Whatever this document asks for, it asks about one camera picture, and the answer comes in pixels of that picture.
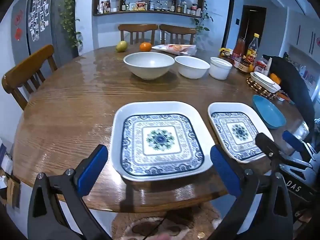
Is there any small straight-sided white bowl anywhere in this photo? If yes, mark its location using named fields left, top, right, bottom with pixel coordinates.
left=209, top=57, right=233, bottom=81

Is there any dark wooden door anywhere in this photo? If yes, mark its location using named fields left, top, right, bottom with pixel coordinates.
left=222, top=5, right=267, bottom=53

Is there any large patterned square plate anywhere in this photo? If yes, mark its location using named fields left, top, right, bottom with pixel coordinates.
left=111, top=101, right=213, bottom=182

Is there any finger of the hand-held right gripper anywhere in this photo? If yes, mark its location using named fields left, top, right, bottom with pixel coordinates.
left=255, top=132, right=313, bottom=170
left=282, top=131, right=320, bottom=163

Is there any hanging green vine plant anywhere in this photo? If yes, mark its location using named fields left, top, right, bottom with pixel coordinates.
left=194, top=0, right=213, bottom=34
left=56, top=0, right=83, bottom=49

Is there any white rectangular dish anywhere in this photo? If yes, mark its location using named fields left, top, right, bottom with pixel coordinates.
left=250, top=72, right=281, bottom=92

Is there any black bag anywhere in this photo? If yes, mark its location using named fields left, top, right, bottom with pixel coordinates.
left=269, top=56, right=315, bottom=130

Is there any yellow snack packet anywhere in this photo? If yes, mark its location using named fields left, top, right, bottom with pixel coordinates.
left=219, top=47, right=234, bottom=58

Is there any blue oval dish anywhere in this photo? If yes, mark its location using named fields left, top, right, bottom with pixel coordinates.
left=252, top=94, right=287, bottom=130

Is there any grey refrigerator with photos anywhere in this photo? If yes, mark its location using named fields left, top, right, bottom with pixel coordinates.
left=11, top=0, right=78, bottom=65

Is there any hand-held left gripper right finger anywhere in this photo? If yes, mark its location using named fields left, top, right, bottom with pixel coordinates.
left=206, top=144, right=293, bottom=240

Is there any wooden chair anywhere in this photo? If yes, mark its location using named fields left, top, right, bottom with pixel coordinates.
left=2, top=44, right=58, bottom=110
left=159, top=24, right=197, bottom=45
left=118, top=24, right=159, bottom=45

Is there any small patterned square plate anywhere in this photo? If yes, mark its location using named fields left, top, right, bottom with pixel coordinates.
left=208, top=102, right=274, bottom=164

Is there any large white bowl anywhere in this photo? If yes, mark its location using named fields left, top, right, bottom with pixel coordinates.
left=123, top=52, right=175, bottom=81

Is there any red food packet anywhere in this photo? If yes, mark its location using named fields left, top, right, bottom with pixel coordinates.
left=255, top=57, right=268, bottom=75

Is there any green pear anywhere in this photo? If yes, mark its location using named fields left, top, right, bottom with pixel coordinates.
left=115, top=41, right=128, bottom=53

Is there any white kitchen cabinet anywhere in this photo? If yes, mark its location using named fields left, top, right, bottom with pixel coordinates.
left=285, top=7, right=320, bottom=63

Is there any yellow-capped oil bottle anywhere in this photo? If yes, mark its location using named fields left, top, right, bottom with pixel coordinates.
left=246, top=33, right=260, bottom=65

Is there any medium white bowl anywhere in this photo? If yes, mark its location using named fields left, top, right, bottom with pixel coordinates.
left=174, top=55, right=211, bottom=79

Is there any brown sauce jar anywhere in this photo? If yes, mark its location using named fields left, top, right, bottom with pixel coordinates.
left=237, top=57, right=250, bottom=74

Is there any red sauce bottle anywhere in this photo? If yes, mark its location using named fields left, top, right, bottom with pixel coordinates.
left=232, top=37, right=247, bottom=63

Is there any wooden beaded trivet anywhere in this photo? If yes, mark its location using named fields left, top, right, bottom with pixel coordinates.
left=246, top=76, right=282, bottom=100

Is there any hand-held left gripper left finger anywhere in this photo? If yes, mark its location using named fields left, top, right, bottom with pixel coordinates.
left=27, top=144, right=112, bottom=240

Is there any white snack bag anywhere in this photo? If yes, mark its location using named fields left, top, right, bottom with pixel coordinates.
left=152, top=44, right=197, bottom=56

